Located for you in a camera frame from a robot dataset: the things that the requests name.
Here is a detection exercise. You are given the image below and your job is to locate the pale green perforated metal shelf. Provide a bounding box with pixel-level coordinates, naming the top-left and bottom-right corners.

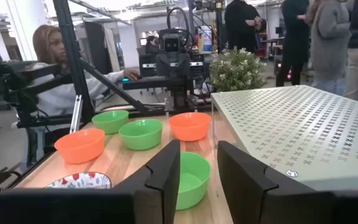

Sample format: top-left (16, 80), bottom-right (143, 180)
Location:
top-left (210, 85), bottom-right (358, 191)

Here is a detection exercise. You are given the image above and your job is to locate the black diagonal frame brace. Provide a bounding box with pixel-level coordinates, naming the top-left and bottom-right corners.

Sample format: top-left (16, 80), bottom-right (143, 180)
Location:
top-left (79, 58), bottom-right (150, 114)

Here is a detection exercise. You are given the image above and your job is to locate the black computer tower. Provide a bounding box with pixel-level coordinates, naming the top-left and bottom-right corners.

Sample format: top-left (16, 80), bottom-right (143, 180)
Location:
top-left (138, 53), bottom-right (158, 77)
top-left (190, 60), bottom-right (205, 78)

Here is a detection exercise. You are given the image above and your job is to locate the orange plastic bowl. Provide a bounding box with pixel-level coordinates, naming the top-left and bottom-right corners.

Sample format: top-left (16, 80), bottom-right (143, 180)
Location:
top-left (54, 128), bottom-right (106, 165)
top-left (168, 112), bottom-right (212, 142)

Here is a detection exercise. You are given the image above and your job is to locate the black frame post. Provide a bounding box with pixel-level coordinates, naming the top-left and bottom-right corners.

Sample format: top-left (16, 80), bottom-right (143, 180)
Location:
top-left (214, 0), bottom-right (226, 54)
top-left (52, 0), bottom-right (95, 125)

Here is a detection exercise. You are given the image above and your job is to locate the white tub with blue label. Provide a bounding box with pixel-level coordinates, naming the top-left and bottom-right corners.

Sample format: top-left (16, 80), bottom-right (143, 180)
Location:
top-left (198, 26), bottom-right (214, 54)

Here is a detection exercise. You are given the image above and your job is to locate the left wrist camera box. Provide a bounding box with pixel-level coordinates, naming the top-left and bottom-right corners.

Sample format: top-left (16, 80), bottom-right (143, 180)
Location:
top-left (162, 33), bottom-right (180, 54)

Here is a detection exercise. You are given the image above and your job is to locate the green plastic bowl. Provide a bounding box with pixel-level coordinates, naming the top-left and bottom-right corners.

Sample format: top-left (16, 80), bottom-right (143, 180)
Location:
top-left (175, 151), bottom-right (211, 211)
top-left (118, 119), bottom-right (163, 151)
top-left (91, 110), bottom-right (130, 135)

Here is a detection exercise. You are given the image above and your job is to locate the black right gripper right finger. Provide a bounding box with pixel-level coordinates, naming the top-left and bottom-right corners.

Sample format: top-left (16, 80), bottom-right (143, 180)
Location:
top-left (216, 140), bottom-right (358, 224)

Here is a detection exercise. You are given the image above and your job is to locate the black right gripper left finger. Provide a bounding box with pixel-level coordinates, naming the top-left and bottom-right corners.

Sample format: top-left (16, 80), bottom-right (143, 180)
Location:
top-left (0, 139), bottom-right (181, 224)

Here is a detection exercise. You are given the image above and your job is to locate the potted plant with white flowers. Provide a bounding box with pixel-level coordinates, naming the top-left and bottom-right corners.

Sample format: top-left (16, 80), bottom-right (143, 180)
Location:
top-left (208, 46), bottom-right (267, 93)

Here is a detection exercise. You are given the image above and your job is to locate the silver aluminium rail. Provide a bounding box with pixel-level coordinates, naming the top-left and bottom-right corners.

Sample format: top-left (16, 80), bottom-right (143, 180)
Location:
top-left (69, 95), bottom-right (83, 134)

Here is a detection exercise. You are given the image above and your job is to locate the red bowl with floral inside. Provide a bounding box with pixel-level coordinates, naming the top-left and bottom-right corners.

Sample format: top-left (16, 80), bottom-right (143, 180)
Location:
top-left (45, 171), bottom-right (112, 190)

